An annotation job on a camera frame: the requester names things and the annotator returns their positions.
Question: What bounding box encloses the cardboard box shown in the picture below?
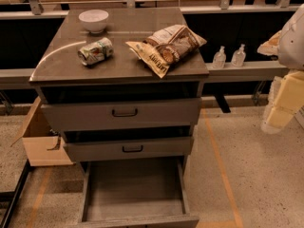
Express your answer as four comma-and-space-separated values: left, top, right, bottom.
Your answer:
12, 97, 73, 166

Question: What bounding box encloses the open bottom grey drawer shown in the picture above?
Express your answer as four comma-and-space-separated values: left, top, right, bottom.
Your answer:
73, 157, 199, 228

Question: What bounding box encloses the middle grey drawer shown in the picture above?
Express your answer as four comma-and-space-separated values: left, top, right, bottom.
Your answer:
64, 137, 193, 162

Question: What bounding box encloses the grey drawer cabinet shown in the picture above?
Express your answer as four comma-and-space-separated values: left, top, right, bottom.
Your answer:
28, 7, 210, 228

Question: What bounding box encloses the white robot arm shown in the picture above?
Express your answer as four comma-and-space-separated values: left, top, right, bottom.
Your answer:
261, 5, 304, 134

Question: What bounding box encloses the top grey drawer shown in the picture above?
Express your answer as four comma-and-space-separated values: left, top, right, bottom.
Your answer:
42, 98, 201, 131

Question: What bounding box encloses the left clear sanitizer bottle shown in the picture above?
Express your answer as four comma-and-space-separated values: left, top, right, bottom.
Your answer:
212, 46, 226, 68

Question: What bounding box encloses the crushed green white can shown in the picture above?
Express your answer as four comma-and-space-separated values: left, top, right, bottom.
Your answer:
78, 37, 114, 66

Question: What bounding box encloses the clear sanitizer bottle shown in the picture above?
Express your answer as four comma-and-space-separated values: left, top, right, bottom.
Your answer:
231, 44, 246, 67
212, 46, 226, 68

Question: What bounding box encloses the brown chip bag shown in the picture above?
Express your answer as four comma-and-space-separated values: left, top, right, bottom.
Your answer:
126, 25, 207, 78

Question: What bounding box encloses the white ceramic bowl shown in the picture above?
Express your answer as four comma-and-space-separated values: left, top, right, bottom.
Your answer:
78, 9, 109, 33

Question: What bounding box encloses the right clear sanitizer bottle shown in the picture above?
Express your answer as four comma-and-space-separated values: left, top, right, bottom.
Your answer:
231, 44, 246, 67

